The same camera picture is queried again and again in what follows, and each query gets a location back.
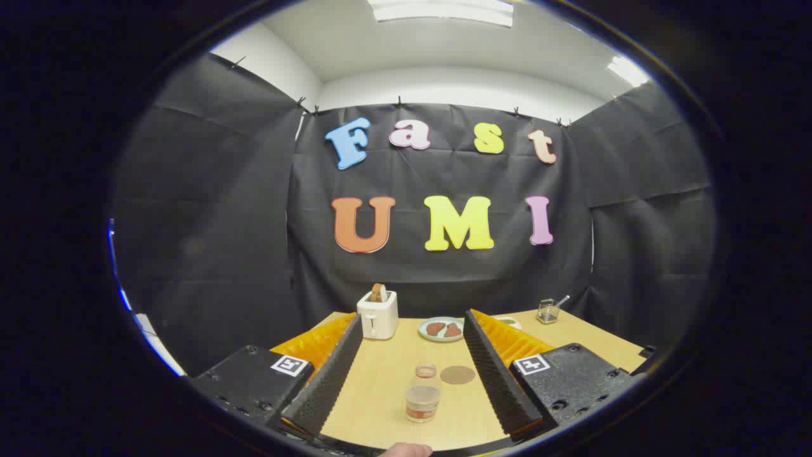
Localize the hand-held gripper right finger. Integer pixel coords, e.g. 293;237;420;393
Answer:
463;309;640;441

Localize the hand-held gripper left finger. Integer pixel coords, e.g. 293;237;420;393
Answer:
187;312;363;440

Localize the clear plastic juice bottle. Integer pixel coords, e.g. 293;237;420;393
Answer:
405;362;442;423

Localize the wooden table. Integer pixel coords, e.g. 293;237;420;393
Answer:
270;308;649;453

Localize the white toaster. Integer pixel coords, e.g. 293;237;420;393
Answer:
357;290;399;340

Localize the pale green plate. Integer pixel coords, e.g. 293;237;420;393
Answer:
417;317;466;343

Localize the black backdrop cloth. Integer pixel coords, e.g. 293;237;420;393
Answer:
111;54;717;376

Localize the ceiling light panel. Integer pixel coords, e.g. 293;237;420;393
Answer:
607;55;652;88

